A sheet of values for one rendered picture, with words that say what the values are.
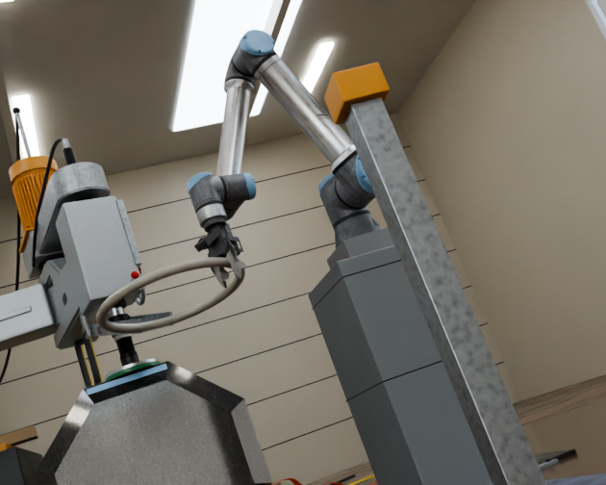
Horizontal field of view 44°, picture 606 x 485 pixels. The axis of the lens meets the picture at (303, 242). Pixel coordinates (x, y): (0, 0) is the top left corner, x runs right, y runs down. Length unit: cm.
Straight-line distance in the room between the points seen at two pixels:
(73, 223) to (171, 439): 92
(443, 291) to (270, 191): 759
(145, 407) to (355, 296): 89
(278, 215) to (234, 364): 190
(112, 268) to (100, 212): 24
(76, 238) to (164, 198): 593
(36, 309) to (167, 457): 119
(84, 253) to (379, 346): 123
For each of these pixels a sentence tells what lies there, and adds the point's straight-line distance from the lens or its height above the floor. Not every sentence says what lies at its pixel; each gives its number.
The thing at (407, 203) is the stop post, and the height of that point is 73.
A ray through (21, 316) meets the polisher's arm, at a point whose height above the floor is 132.
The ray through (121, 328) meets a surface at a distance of 255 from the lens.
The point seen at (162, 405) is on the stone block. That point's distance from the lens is 285.
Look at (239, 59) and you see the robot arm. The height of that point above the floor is 166.
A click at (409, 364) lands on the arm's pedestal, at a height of 45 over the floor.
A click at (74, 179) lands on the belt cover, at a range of 314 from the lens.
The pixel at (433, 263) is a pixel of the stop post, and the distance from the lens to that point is 167.
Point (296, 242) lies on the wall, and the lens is 900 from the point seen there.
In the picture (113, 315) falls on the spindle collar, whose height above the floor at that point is 105.
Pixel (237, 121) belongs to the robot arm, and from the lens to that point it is 272.
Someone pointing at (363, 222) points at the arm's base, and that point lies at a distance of 273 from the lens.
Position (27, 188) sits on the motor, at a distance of 389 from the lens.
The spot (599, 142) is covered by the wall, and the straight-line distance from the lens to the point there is 734.
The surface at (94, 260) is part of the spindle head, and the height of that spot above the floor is 126.
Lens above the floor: 30
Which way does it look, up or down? 15 degrees up
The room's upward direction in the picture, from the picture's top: 21 degrees counter-clockwise
